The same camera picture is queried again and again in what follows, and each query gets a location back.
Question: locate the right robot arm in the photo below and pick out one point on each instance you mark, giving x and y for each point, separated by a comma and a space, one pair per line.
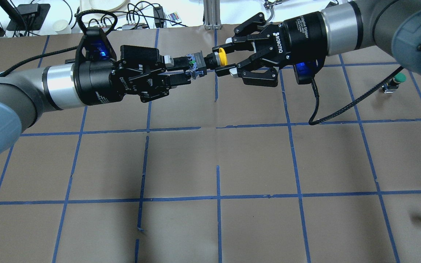
392, 25

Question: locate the green push button switch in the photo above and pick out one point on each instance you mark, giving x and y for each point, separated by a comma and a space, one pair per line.
393, 84

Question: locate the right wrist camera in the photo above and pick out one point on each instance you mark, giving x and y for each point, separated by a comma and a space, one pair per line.
306, 71

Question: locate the white paper cup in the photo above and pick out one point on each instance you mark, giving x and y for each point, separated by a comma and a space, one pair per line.
61, 27

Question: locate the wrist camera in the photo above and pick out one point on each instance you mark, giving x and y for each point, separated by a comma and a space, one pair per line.
94, 46
306, 71

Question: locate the aluminium frame post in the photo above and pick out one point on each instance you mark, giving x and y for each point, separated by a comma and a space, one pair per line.
212, 15

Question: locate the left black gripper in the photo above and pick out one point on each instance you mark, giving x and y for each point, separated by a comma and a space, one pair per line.
93, 81

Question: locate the beige plate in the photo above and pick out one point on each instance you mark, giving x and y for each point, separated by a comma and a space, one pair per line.
107, 5

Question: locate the remote control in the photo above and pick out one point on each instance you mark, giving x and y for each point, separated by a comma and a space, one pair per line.
174, 17

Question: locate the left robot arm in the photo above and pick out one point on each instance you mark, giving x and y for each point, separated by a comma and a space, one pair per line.
27, 94

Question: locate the black power adapter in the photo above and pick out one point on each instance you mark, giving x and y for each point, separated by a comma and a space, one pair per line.
159, 17

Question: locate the yellow push button switch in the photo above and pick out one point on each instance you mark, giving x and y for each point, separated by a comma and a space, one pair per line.
198, 64

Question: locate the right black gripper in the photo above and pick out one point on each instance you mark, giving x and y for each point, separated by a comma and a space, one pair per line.
302, 37

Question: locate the black stand base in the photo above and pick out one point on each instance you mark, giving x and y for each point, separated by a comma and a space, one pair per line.
25, 17

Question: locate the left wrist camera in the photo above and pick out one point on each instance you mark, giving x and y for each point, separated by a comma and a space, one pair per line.
94, 46

